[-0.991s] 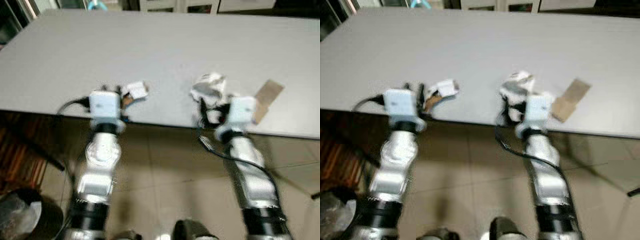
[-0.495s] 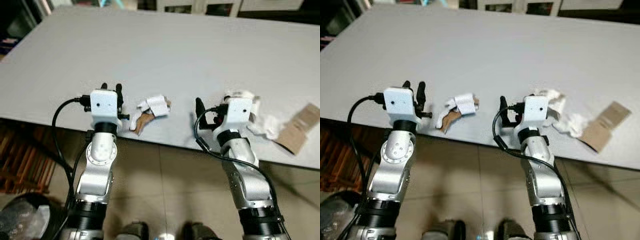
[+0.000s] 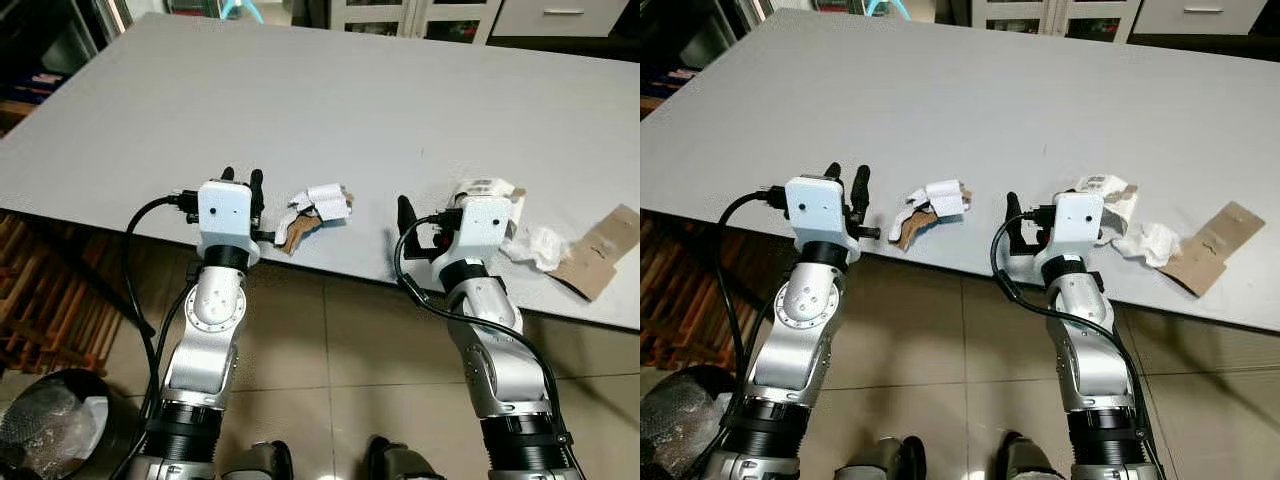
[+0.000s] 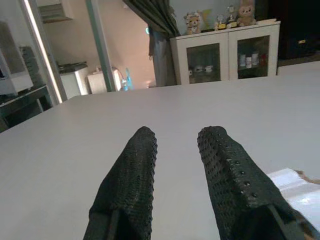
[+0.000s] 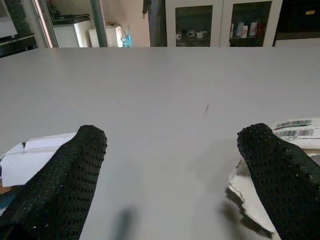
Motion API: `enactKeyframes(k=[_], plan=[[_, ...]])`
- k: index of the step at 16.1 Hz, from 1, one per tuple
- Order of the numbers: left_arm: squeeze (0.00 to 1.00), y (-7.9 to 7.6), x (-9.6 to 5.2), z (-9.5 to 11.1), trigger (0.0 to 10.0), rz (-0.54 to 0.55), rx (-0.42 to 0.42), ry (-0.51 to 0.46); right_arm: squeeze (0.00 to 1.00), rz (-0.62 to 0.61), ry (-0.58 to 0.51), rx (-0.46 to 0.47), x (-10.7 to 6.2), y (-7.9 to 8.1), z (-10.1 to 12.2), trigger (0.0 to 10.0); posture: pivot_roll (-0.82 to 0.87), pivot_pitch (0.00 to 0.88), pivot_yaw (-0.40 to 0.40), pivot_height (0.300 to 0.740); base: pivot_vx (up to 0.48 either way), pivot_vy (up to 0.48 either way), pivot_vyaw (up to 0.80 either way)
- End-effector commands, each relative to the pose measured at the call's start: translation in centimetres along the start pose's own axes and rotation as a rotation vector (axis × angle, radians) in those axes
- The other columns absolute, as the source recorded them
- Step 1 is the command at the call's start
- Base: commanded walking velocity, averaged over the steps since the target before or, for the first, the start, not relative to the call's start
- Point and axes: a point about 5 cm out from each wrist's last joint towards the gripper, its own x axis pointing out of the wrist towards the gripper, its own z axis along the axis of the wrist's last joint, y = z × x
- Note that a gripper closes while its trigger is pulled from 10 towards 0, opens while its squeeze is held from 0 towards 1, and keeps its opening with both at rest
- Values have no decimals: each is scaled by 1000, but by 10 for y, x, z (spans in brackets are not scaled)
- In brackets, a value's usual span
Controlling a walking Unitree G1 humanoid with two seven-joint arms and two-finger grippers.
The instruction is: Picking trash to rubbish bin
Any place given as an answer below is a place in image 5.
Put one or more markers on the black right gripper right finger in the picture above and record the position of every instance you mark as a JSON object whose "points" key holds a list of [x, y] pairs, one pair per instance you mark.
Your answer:
{"points": [[282, 175]]}

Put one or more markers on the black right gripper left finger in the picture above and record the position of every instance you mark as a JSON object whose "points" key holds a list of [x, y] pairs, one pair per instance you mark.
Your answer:
{"points": [[65, 180]]}

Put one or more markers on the torn white barcode packaging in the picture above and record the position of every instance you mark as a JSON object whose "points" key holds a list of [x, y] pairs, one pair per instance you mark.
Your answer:
{"points": [[250, 195]]}

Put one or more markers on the white folded paper box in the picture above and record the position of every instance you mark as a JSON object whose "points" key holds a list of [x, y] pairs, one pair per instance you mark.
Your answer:
{"points": [[27, 160]]}

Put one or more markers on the black shelf unit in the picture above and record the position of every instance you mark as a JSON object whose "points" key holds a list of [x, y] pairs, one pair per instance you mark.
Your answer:
{"points": [[15, 42]]}

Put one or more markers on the white box with dark lid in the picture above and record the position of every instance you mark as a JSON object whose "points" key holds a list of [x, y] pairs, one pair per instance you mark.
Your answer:
{"points": [[71, 32]]}

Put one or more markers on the white printed cup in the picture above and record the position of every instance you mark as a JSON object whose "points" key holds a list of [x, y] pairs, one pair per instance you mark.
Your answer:
{"points": [[242, 30], [253, 29]]}

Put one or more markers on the white cube appliance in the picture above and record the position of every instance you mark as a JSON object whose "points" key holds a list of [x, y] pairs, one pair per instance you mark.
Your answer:
{"points": [[110, 36]]}

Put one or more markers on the blue plastic spray bottle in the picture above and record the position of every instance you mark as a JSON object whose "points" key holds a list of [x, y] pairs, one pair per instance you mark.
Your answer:
{"points": [[127, 37]]}

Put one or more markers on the grey metal pole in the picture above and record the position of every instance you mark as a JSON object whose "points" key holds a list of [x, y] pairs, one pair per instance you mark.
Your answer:
{"points": [[98, 22]]}

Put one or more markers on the small white mug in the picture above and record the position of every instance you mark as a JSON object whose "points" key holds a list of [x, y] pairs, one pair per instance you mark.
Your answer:
{"points": [[179, 36], [202, 34]]}

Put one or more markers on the white glass-door cabinet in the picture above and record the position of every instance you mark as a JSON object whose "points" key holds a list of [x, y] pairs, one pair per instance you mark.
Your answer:
{"points": [[220, 22]]}

